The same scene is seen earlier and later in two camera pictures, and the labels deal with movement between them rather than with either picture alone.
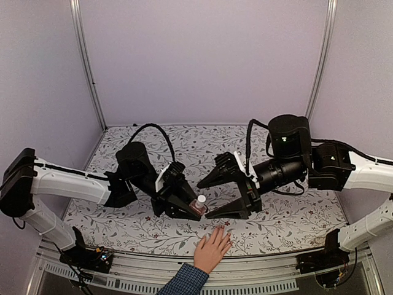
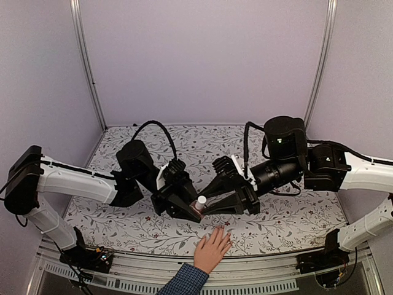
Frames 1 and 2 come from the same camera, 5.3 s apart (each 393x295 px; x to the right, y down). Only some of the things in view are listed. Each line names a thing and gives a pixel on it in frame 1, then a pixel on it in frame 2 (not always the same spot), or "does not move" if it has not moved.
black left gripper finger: x=178 y=212 does not move
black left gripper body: x=159 y=203 does not move
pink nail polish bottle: x=199 y=208 does not move
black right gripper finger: x=236 y=210 -> x=232 y=204
